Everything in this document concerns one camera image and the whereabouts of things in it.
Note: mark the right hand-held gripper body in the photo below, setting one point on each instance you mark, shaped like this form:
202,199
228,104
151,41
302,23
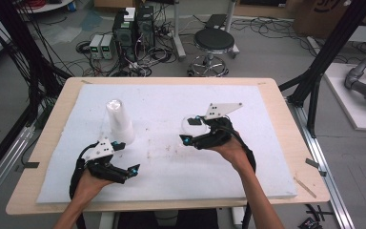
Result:
214,136

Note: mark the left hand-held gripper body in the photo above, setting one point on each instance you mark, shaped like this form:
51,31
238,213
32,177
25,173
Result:
106,170

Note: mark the transparent plastic cup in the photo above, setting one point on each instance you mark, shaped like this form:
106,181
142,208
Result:
193,130

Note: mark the stack of clear cups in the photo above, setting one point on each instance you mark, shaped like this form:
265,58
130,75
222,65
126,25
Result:
120,124

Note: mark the person's left hand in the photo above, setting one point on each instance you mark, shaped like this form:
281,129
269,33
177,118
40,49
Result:
89,187

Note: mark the person's right hand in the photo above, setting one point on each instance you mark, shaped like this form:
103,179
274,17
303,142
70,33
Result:
233,154

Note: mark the white foam board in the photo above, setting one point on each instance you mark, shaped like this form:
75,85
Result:
158,105

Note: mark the white table leg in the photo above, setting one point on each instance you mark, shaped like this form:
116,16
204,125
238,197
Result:
106,221
237,216

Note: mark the grey tape piece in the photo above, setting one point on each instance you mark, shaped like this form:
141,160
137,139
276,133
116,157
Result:
31,165
313,163

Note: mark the person's dark clothing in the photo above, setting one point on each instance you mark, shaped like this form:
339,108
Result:
197,220

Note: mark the black round stool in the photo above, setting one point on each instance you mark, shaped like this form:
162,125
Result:
213,39

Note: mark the grey desk leg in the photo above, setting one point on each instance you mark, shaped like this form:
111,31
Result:
178,38

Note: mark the grey bench power supply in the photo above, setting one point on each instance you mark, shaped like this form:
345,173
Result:
95,47
108,47

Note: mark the black flat case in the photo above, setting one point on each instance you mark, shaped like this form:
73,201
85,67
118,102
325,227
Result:
216,21

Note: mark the thin wooden stick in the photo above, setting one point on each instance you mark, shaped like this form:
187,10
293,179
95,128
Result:
305,187

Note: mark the black computer tower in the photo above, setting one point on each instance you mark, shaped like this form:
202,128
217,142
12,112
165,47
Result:
124,36
145,27

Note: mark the small white box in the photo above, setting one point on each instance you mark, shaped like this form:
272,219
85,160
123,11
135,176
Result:
129,14

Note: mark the black parts on floor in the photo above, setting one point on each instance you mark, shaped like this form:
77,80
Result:
314,219

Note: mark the white floor platform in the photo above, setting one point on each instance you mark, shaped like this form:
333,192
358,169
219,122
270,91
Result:
352,108

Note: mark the cardboard box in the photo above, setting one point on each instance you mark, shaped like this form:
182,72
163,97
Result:
327,16

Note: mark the aluminium floor rail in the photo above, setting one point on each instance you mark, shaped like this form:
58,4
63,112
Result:
3,171
324,165

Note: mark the black frame post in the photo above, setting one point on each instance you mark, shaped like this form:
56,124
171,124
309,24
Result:
324,57
19,44

